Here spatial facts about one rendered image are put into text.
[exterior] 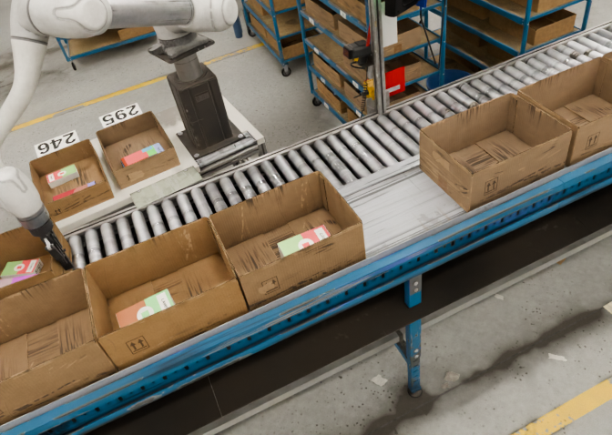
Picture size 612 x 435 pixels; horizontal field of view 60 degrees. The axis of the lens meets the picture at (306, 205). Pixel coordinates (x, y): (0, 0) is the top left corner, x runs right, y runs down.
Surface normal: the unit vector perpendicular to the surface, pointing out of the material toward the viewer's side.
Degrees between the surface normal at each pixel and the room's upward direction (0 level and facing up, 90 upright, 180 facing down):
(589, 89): 90
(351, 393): 0
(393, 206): 0
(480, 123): 89
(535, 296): 0
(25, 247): 90
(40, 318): 89
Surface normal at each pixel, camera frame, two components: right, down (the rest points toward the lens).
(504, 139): -0.14, -0.73
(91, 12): 0.81, 0.22
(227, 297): 0.43, 0.57
